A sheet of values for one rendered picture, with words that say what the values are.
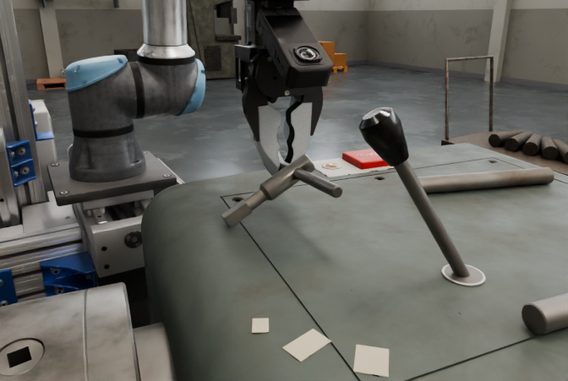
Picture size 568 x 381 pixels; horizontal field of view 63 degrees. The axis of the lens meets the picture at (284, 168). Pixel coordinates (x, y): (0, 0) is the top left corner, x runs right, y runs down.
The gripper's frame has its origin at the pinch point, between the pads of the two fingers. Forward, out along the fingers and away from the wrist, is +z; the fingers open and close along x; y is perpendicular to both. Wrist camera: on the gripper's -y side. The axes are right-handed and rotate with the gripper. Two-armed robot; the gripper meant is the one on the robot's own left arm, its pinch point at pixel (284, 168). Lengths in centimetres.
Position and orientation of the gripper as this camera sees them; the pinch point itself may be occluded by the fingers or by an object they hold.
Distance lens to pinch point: 54.7
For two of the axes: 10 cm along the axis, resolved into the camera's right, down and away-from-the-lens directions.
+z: 0.0, 9.5, 3.2
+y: -3.8, -2.9, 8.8
